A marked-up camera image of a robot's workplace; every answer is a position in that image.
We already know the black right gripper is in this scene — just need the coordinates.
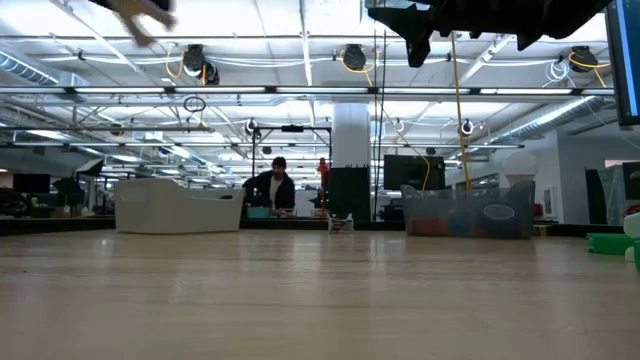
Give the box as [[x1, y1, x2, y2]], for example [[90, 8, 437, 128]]
[[367, 0, 521, 69]]

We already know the silver staple remover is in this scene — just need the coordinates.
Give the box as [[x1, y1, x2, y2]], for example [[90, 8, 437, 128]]
[[327, 212, 356, 234], [112, 0, 179, 49]]

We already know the mint green stapler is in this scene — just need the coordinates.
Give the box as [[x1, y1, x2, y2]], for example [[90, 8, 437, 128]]
[[623, 211, 640, 263]]

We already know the long white light strip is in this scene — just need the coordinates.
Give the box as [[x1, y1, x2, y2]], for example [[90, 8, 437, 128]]
[[0, 85, 616, 97]]

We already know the white square column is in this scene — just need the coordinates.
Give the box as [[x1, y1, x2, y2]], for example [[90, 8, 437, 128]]
[[332, 102, 372, 169]]

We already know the small red background object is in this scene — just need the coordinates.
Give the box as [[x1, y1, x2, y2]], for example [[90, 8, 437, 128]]
[[318, 157, 331, 211]]

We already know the black softbox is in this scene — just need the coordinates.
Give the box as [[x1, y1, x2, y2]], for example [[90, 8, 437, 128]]
[[74, 157, 106, 177]]

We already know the black cabinet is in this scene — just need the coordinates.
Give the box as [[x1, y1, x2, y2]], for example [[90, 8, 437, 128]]
[[327, 166, 372, 221]]

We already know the clear smoky plastic bin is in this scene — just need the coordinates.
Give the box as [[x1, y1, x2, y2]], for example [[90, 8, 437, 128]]
[[401, 180, 537, 240]]

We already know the black studio umbrella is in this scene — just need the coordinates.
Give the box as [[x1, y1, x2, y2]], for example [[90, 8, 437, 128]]
[[52, 177, 86, 206]]

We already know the black background monitor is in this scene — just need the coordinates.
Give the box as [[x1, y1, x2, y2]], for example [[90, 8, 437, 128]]
[[12, 173, 51, 195], [622, 161, 640, 201]]

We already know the person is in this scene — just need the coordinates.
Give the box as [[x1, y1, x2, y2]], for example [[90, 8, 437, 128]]
[[243, 156, 297, 217]]

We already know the grey plastic bin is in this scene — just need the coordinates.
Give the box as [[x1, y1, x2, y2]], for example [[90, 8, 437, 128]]
[[113, 177, 247, 235]]

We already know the black computer monitor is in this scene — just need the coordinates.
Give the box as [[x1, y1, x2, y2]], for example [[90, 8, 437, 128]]
[[603, 0, 640, 127]]

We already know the dark standing panel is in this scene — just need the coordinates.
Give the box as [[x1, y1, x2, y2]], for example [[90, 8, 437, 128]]
[[584, 168, 609, 225]]

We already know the black ceiling cable reel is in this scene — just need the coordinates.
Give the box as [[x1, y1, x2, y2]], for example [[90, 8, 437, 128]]
[[182, 43, 222, 86], [341, 43, 369, 72], [568, 44, 612, 89]]

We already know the yellow hanging cable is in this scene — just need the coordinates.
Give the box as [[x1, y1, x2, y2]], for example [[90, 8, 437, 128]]
[[449, 30, 474, 192]]

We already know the black wall screen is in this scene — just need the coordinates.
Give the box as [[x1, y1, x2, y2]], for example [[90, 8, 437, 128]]
[[383, 154, 446, 191]]

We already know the black background rig frame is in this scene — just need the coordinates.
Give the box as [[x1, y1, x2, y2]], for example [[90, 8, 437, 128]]
[[251, 124, 334, 221]]

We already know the black aluminium table frame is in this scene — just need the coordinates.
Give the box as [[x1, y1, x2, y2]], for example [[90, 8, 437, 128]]
[[0, 215, 640, 237]]

